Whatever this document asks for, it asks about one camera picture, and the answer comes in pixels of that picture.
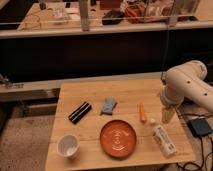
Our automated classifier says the black rectangular block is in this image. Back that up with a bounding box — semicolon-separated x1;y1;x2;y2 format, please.
68;102;92;124

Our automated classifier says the white ceramic cup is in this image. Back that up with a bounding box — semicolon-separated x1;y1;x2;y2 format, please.
57;134;79;159

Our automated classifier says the orange plate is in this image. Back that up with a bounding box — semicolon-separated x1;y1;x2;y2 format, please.
100;120;137;159

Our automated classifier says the black bag on shelf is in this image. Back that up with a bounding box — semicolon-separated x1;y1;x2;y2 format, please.
102;10;124;25

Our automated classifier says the black cable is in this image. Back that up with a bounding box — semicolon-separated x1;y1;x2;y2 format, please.
175;109;213;171

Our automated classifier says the orange clutter on shelf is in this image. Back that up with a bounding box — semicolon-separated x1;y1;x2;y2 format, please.
125;0;173;24

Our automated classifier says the grey right shelf post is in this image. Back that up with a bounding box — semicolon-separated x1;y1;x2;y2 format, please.
167;0;182;27

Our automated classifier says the grey shelf post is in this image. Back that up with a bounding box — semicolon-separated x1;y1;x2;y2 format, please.
79;0;90;31
167;0;182;27

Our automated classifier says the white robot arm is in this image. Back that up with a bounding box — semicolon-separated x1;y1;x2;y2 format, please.
160;60;213;123

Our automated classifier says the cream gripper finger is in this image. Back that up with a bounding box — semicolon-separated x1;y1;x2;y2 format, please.
162;107;175;124

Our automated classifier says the black power box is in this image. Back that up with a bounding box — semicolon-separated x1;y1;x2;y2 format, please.
187;118;213;137

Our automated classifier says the wooden table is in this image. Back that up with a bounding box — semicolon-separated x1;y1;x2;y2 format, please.
45;79;195;171

